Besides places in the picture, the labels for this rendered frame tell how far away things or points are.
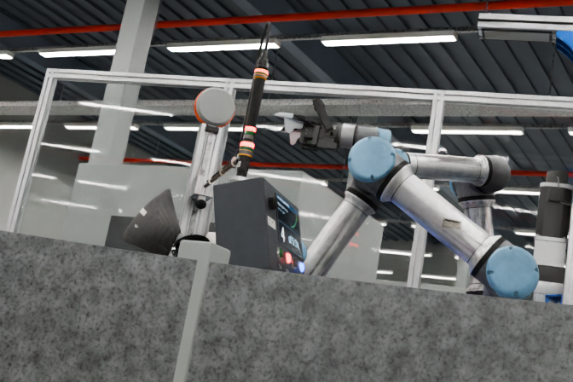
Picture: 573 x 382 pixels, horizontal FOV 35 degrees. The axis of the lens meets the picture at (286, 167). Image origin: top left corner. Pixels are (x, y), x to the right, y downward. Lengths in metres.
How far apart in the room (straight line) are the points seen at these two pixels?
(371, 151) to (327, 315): 1.34
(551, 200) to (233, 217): 1.05
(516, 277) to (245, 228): 0.66
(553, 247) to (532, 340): 1.72
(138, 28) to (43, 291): 8.50
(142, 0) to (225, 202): 7.79
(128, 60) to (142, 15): 0.51
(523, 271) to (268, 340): 1.29
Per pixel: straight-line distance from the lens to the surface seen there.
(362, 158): 2.18
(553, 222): 2.55
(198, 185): 3.32
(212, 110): 3.51
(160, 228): 2.89
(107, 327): 0.95
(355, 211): 2.32
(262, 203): 1.80
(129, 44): 9.40
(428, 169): 2.64
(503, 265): 2.11
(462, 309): 0.84
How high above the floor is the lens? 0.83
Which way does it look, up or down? 14 degrees up
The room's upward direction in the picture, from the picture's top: 10 degrees clockwise
